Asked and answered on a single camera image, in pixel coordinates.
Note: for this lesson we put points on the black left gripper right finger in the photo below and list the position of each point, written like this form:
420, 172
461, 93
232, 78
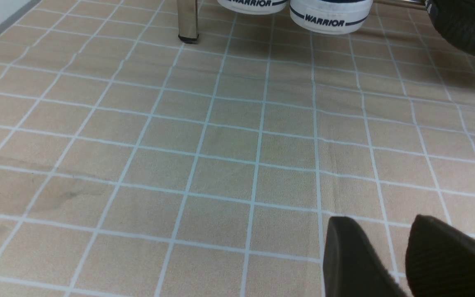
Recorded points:
440, 260

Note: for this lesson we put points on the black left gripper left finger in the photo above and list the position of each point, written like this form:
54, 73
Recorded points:
351, 267

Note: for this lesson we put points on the left all-black sneaker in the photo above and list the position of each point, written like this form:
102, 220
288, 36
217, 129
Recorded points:
454, 20

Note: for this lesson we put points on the right navy canvas sneaker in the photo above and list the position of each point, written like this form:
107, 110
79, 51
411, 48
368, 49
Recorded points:
332, 17

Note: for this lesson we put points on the navy canvas sneaker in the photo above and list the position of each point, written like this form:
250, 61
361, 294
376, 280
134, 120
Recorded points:
332, 17
254, 7

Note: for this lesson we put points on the beige checkered floor mat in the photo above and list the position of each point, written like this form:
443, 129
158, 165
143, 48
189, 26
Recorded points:
134, 165

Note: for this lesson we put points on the left navy canvas sneaker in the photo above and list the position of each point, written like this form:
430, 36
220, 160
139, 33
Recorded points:
254, 7

